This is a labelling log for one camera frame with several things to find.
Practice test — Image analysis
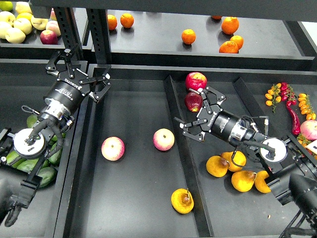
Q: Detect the red chili pepper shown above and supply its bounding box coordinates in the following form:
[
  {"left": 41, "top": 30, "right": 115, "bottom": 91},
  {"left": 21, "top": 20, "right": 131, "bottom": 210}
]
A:
[{"left": 286, "top": 101, "right": 301, "bottom": 136}]

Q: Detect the orange on shelf right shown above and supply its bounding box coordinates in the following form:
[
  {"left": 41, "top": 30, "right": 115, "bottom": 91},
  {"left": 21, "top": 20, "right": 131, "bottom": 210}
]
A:
[{"left": 230, "top": 35, "right": 244, "bottom": 49}]

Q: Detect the orange on shelf centre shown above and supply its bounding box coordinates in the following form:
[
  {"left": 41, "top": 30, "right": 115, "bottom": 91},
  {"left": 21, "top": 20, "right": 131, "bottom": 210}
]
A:
[{"left": 181, "top": 29, "right": 196, "bottom": 45}]

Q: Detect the yellow cherry tomato vine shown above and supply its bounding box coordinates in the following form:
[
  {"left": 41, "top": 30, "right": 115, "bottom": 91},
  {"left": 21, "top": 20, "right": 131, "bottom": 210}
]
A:
[{"left": 298, "top": 93, "right": 317, "bottom": 120}]

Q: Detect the pink apple right edge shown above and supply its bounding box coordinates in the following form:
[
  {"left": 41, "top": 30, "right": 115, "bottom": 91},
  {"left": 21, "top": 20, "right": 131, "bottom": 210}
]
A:
[{"left": 300, "top": 120, "right": 317, "bottom": 141}]

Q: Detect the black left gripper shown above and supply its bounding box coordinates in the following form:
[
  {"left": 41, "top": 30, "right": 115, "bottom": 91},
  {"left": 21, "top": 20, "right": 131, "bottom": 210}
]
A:
[{"left": 44, "top": 44, "right": 112, "bottom": 116}]

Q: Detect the pink apple left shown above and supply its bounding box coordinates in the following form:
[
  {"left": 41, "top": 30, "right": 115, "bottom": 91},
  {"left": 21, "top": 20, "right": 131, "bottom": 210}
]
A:
[{"left": 101, "top": 136, "right": 125, "bottom": 161}]

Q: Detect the large orange on shelf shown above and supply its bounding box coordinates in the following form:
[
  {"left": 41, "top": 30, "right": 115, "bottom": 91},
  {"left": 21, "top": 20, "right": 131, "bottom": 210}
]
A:
[{"left": 221, "top": 17, "right": 239, "bottom": 35}]

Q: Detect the pale yellow apple front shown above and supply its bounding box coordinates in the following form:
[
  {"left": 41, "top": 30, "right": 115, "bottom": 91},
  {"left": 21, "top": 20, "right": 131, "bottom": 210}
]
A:
[{"left": 5, "top": 28, "right": 26, "bottom": 44}]

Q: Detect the red apple on shelf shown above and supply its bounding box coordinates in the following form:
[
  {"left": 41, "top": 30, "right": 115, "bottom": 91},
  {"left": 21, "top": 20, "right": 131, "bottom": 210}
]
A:
[{"left": 40, "top": 30, "right": 58, "bottom": 45}]

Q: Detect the yellow pear far left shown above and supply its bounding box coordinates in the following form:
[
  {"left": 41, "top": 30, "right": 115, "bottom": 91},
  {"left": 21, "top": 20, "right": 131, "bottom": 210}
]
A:
[{"left": 206, "top": 156, "right": 229, "bottom": 178}]

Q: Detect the cherry tomato cluster lower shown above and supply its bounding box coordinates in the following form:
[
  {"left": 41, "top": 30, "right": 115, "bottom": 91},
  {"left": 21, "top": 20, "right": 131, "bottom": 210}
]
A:
[{"left": 287, "top": 133, "right": 317, "bottom": 159}]

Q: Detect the green avocado pile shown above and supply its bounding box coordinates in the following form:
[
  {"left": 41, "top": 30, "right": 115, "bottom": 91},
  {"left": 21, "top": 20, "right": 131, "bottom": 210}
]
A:
[{"left": 2, "top": 115, "right": 69, "bottom": 187}]

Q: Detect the orange on shelf front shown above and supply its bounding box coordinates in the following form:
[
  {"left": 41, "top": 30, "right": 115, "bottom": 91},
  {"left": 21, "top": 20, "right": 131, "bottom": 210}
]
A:
[{"left": 218, "top": 41, "right": 239, "bottom": 54}]

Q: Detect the pink apple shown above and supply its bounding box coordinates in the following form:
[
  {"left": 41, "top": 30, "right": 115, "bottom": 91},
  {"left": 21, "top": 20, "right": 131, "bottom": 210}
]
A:
[
  {"left": 101, "top": 136, "right": 125, "bottom": 161},
  {"left": 153, "top": 128, "right": 175, "bottom": 151}
]

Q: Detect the black centre tray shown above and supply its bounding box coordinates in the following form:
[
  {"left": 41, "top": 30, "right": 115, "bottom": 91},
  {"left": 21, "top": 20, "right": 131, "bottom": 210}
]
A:
[{"left": 53, "top": 63, "right": 317, "bottom": 238}]

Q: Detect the yellow pear lower pile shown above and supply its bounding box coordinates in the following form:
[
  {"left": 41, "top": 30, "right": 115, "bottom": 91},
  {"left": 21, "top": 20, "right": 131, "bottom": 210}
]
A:
[{"left": 231, "top": 171, "right": 257, "bottom": 192}]

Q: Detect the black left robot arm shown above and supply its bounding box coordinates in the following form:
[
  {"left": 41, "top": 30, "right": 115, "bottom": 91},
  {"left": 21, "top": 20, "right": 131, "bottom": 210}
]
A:
[{"left": 0, "top": 45, "right": 111, "bottom": 227}]

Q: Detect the dark red apple lower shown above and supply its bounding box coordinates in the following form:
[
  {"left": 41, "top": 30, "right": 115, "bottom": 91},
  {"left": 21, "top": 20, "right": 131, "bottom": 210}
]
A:
[{"left": 184, "top": 92, "right": 203, "bottom": 112}]

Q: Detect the yellow pear upper pile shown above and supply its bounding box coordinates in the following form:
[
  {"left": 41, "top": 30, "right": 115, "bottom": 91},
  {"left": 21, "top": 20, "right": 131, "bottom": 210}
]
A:
[{"left": 220, "top": 151, "right": 247, "bottom": 172}]

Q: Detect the orange on shelf left edge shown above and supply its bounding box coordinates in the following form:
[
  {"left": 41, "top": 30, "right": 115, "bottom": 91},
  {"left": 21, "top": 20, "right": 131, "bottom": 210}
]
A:
[{"left": 107, "top": 14, "right": 117, "bottom": 31}]

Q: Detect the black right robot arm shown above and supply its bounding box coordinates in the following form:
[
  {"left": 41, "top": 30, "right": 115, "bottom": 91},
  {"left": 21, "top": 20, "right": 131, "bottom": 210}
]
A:
[{"left": 177, "top": 87, "right": 317, "bottom": 238}]

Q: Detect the red apple upper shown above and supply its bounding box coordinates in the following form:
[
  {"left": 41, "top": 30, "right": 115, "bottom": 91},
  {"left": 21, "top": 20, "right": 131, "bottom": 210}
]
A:
[{"left": 185, "top": 72, "right": 207, "bottom": 91}]

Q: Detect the cherry tomato vine upper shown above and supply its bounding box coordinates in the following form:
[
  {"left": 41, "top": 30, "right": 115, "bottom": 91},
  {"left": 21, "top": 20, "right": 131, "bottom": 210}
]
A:
[{"left": 265, "top": 82, "right": 297, "bottom": 113}]

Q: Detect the black upper shelf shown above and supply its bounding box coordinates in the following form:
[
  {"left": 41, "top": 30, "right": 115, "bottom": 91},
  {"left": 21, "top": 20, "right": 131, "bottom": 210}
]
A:
[{"left": 106, "top": 12, "right": 317, "bottom": 72}]

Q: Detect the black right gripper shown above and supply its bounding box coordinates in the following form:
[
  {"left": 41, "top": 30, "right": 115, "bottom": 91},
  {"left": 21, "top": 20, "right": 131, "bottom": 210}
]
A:
[{"left": 173, "top": 86, "right": 242, "bottom": 144}]

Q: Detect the pink apple centre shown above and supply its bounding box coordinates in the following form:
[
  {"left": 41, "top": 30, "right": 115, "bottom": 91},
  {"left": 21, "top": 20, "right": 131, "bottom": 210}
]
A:
[{"left": 153, "top": 128, "right": 175, "bottom": 151}]

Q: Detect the yellow pear with stem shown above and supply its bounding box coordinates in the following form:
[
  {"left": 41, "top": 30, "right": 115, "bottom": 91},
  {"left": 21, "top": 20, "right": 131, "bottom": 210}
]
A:
[{"left": 171, "top": 188, "right": 194, "bottom": 214}]

